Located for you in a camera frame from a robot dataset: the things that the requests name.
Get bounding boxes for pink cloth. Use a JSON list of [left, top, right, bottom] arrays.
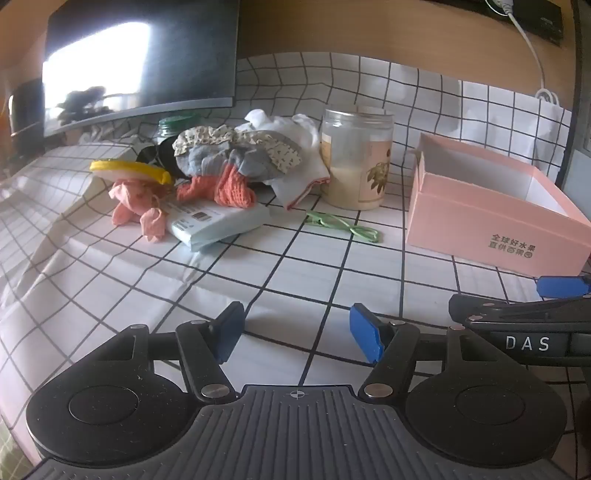
[[109, 178, 167, 244]]

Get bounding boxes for grey floral cloth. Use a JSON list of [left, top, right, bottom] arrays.
[[172, 124, 303, 182]]

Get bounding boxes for black speaker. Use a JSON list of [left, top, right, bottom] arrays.
[[8, 78, 45, 160]]

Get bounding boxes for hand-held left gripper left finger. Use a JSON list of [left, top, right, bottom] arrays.
[[88, 301, 245, 403]]

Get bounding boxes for white cloth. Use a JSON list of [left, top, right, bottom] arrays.
[[243, 109, 331, 210]]

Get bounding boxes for yellow and white round item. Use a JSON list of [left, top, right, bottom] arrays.
[[89, 159, 175, 186]]

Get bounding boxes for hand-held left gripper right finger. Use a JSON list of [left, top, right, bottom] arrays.
[[349, 303, 506, 408]]

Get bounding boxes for light blue tissue packet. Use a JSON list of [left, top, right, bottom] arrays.
[[165, 199, 272, 252]]

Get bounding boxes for clear plastic powder jar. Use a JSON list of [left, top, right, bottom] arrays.
[[320, 107, 394, 212]]

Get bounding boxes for white cable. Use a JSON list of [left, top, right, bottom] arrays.
[[485, 0, 559, 104]]

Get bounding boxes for green cord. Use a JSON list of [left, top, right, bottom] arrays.
[[305, 211, 382, 244]]

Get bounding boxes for black power strip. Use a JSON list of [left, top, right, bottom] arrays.
[[434, 0, 565, 44]]

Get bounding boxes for orange mesh cloth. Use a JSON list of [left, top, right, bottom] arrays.
[[176, 164, 257, 209]]

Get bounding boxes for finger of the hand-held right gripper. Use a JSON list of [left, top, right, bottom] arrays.
[[449, 275, 591, 325]]

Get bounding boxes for green lid jar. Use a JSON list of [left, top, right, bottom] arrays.
[[156, 115, 204, 148]]

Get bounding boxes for black cloth item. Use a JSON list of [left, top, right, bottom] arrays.
[[136, 138, 178, 178]]

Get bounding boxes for black flat monitor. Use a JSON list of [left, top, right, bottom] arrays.
[[42, 0, 241, 138]]

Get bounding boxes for white checked tablecloth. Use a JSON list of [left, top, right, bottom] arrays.
[[0, 52, 591, 462]]

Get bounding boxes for pink cardboard box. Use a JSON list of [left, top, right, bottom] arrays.
[[405, 132, 591, 272]]

